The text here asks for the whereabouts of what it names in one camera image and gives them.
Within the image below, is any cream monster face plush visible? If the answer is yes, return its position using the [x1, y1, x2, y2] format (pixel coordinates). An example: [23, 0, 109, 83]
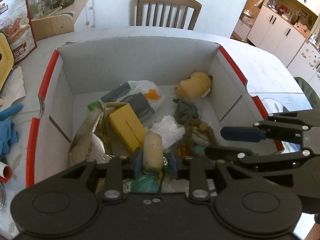
[182, 118, 218, 157]

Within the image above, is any white beads plastic bag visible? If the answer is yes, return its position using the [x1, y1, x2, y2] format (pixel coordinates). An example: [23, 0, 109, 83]
[151, 115, 185, 149]

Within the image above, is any cream yellow candle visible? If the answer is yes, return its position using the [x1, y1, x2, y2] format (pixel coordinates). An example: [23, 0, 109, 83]
[143, 133, 163, 170]

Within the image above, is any silver foil snack bag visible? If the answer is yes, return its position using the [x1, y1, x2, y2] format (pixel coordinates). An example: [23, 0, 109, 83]
[69, 106, 114, 165]

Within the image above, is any yellow small box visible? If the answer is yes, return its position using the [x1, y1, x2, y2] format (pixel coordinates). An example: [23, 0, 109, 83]
[105, 102, 146, 154]

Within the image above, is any hotdog plush toy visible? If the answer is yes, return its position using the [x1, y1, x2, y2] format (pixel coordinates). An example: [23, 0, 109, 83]
[175, 72, 213, 99]

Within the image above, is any white tissue pack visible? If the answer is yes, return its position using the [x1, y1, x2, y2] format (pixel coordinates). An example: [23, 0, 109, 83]
[87, 80, 165, 121]

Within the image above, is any green jacket on chair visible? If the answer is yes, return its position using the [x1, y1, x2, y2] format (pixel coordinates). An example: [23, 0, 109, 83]
[294, 77, 320, 108]

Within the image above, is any red cardboard box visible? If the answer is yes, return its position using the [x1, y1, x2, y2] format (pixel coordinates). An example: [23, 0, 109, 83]
[22, 36, 272, 187]

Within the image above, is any blue rubber glove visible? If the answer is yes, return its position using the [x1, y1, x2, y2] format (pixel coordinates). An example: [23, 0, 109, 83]
[0, 103, 23, 157]

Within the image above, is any wooden dining chair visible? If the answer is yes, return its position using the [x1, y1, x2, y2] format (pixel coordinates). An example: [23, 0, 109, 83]
[136, 0, 202, 30]

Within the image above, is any yellow tissue box holder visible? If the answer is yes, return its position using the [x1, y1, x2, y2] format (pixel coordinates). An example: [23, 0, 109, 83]
[0, 32, 14, 89]

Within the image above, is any white sideboard cabinet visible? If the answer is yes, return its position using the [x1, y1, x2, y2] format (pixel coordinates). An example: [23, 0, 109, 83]
[31, 0, 96, 42]

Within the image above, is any red white snack bag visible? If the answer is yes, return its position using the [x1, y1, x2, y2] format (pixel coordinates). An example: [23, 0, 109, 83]
[1, 0, 37, 64]

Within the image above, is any white wall cabinet unit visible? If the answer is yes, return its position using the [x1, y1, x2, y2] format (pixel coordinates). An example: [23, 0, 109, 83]
[231, 0, 319, 79]

